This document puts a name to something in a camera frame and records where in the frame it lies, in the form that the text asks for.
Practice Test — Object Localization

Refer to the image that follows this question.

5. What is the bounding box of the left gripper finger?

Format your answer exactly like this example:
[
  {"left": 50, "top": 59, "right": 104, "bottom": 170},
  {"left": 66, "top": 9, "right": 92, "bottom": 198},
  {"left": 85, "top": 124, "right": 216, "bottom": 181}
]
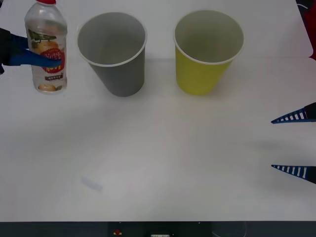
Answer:
[
  {"left": 0, "top": 48, "right": 63, "bottom": 76},
  {"left": 0, "top": 27, "right": 30, "bottom": 50}
]

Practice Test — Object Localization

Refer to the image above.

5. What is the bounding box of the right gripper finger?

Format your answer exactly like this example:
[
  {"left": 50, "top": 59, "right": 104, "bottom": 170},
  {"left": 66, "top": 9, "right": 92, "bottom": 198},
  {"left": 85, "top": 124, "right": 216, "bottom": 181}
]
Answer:
[
  {"left": 270, "top": 101, "right": 316, "bottom": 124},
  {"left": 271, "top": 164, "right": 316, "bottom": 185}
]

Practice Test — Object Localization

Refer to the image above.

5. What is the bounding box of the clear bottle with red cap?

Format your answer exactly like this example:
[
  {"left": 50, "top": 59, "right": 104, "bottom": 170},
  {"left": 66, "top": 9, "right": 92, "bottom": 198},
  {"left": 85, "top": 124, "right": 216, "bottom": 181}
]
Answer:
[{"left": 24, "top": 0, "right": 69, "bottom": 95}]

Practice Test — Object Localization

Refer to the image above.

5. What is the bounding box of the grey plastic bin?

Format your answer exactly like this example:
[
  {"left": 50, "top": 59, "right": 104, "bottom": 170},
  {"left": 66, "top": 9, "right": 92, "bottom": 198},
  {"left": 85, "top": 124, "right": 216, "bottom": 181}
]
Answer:
[{"left": 76, "top": 11, "right": 148, "bottom": 98}]

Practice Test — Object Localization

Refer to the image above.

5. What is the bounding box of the yellow-green plastic bin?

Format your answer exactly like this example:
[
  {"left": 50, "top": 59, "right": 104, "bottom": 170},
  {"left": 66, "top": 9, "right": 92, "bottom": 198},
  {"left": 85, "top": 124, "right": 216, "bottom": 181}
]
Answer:
[{"left": 173, "top": 9, "right": 245, "bottom": 96}]

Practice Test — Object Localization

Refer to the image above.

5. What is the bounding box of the dark robot torso panel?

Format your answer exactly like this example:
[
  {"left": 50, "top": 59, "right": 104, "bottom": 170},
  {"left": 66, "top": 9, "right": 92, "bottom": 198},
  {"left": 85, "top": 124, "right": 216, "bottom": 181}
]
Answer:
[{"left": 0, "top": 221, "right": 316, "bottom": 237}]

